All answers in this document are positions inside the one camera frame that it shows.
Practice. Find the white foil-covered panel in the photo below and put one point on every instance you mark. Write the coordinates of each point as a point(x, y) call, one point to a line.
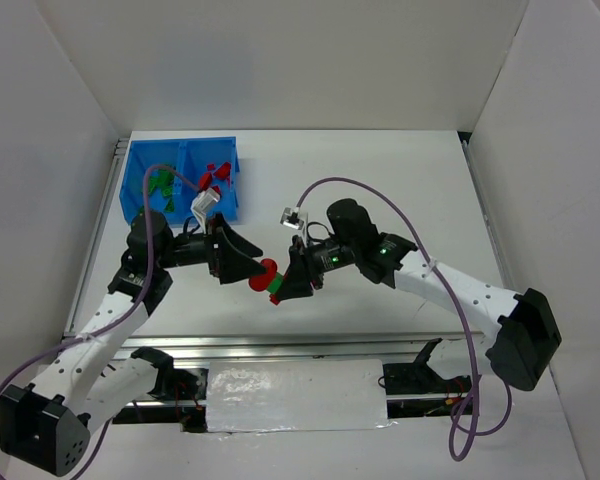
point(312, 395)

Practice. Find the red 2x4 lego brick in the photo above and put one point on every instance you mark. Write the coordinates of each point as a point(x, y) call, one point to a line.
point(223, 173)

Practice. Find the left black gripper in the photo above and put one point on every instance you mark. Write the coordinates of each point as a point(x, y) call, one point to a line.
point(214, 248)

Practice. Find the blue two-compartment bin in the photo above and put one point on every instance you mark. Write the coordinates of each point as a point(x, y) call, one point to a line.
point(188, 156)

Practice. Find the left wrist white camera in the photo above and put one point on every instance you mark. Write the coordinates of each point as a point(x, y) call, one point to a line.
point(203, 204)

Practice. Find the dark green 2x2 lego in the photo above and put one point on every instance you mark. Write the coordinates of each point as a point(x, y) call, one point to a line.
point(164, 175)

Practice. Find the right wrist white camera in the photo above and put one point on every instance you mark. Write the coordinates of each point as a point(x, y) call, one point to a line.
point(296, 219)

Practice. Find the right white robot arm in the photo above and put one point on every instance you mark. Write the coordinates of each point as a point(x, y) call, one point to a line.
point(519, 334)

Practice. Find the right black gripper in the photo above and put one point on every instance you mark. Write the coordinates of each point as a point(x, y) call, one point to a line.
point(309, 261)

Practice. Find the wrist white camera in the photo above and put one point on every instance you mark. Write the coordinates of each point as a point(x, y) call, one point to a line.
point(203, 204)
point(296, 219)

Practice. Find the red green lego tower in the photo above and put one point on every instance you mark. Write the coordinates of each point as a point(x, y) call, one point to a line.
point(270, 281)

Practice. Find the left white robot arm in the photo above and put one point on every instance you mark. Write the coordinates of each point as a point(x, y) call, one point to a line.
point(49, 423)

